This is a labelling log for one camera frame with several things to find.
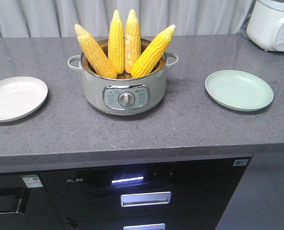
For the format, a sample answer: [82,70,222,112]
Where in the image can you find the black disinfection cabinet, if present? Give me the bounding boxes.
[40,157,250,230]

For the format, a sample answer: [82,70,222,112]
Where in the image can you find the pale yellow corn cob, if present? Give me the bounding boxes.
[74,23,117,79]

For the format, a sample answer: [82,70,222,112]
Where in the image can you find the green electric cooking pot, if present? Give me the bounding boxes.
[68,52,179,116]

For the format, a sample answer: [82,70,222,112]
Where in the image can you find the green plate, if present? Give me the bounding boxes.
[204,70,273,112]

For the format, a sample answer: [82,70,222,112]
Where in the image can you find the speckled yellow corn cob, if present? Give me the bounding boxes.
[125,9,141,73]

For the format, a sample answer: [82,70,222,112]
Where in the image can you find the white plate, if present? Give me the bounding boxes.
[0,76,48,122]

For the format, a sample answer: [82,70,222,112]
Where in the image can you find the grey cabinet door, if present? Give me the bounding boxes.
[217,152,284,230]

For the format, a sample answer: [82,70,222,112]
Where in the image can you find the bright yellow corn cob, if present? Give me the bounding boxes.
[108,10,125,74]

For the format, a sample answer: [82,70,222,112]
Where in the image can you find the grey curtain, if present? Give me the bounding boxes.
[0,0,254,38]

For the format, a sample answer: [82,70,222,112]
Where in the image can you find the black built-in dishwasher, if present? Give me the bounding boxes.
[0,174,62,230]

